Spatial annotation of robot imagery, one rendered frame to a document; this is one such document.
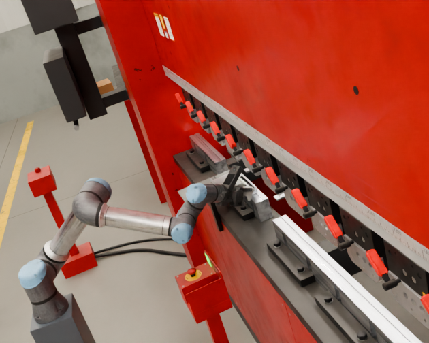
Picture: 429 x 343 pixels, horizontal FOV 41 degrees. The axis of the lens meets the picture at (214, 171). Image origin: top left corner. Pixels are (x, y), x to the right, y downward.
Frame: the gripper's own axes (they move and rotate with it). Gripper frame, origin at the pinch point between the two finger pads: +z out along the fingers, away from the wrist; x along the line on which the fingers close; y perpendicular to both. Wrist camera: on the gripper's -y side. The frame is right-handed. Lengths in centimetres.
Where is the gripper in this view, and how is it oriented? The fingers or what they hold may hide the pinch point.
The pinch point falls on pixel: (252, 188)
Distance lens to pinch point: 244.0
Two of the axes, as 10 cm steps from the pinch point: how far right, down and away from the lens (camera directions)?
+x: 7.1, 0.9, -7.0
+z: 7.0, 0.2, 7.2
